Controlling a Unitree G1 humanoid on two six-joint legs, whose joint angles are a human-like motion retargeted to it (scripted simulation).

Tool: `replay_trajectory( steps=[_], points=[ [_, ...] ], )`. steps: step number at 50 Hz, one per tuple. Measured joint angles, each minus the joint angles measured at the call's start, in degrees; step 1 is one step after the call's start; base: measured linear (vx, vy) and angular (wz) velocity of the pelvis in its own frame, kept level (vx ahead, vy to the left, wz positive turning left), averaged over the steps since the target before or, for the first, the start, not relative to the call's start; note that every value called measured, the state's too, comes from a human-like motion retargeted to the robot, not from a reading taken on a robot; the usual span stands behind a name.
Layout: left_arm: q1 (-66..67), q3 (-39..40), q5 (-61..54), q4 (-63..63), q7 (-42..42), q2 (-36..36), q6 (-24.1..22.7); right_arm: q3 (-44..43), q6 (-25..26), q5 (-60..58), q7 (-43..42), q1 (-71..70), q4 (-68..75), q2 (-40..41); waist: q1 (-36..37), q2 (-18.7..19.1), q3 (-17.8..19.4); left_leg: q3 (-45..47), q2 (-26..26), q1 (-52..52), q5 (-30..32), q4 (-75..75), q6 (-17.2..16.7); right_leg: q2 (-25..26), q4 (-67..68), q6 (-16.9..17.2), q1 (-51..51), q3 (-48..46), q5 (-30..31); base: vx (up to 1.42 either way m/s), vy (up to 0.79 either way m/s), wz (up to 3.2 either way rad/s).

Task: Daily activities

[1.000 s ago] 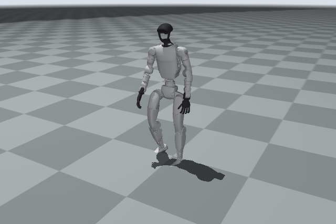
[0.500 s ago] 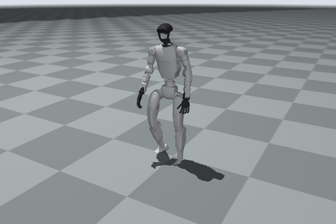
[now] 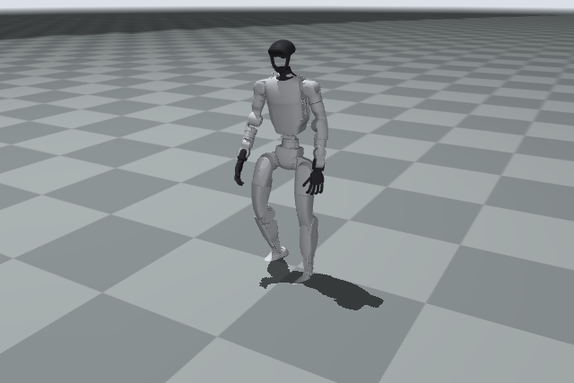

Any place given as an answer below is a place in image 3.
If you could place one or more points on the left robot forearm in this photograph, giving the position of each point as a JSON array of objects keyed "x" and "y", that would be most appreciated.
[{"x": 320, "y": 143}]

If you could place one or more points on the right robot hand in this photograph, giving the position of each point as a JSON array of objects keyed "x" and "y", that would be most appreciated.
[{"x": 239, "y": 166}]

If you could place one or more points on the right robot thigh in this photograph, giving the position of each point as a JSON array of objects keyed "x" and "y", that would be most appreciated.
[{"x": 261, "y": 187}]

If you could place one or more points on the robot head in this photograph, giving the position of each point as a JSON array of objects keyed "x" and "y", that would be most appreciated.
[{"x": 282, "y": 48}]

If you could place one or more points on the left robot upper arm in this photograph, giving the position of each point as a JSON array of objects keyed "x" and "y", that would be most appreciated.
[{"x": 312, "y": 90}]

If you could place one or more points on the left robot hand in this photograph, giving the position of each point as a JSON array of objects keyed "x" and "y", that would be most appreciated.
[{"x": 316, "y": 178}]

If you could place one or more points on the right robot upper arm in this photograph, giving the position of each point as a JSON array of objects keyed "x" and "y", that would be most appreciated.
[{"x": 258, "y": 103}]

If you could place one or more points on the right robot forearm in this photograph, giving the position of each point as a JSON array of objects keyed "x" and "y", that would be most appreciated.
[{"x": 248, "y": 138}]

